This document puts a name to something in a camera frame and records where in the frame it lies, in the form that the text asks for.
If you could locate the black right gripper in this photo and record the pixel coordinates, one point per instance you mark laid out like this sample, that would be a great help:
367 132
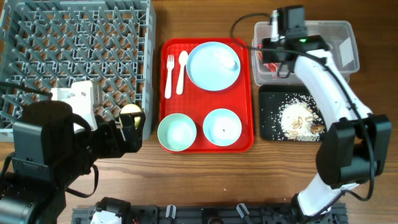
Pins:
267 56

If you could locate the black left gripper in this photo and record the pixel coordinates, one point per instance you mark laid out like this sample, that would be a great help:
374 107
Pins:
130 138

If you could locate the red strawberry cake wrapper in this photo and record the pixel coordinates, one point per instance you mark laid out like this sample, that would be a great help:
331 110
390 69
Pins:
272 67

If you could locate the yellow plastic cup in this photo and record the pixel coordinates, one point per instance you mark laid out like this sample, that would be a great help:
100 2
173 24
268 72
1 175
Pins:
130 109

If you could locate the white tissue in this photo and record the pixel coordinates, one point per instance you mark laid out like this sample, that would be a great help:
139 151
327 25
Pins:
226 60

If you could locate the pink plastic fork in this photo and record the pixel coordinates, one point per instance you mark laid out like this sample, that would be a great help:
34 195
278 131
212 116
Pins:
168 86

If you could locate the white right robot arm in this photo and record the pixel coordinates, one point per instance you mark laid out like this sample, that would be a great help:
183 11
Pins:
354 149

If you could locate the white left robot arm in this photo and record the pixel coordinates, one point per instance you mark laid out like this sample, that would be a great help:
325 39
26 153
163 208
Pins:
53 147

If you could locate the clear plastic waste bin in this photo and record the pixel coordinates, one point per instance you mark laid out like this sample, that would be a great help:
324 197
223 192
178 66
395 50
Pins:
339 37

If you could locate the black food waste tray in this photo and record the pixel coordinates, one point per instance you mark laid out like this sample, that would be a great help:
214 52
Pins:
273 118

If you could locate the grey dishwasher rack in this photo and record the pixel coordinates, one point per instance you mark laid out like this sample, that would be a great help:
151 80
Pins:
48 44

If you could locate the mint green bowl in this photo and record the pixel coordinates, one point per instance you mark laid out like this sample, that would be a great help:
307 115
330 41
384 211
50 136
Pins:
177 132

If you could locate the rice and food scraps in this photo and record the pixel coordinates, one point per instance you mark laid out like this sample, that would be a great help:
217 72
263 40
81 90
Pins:
300 119

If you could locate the large light blue plate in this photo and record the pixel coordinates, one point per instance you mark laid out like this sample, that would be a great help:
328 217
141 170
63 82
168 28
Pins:
205 71

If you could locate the red plastic tray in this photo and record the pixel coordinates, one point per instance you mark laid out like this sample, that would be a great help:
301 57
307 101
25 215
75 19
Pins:
197 103

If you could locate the light blue small bowl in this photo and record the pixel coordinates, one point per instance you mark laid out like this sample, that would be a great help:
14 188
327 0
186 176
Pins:
222 127

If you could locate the cream plastic spoon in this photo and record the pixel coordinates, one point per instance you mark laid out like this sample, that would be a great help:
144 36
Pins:
183 57

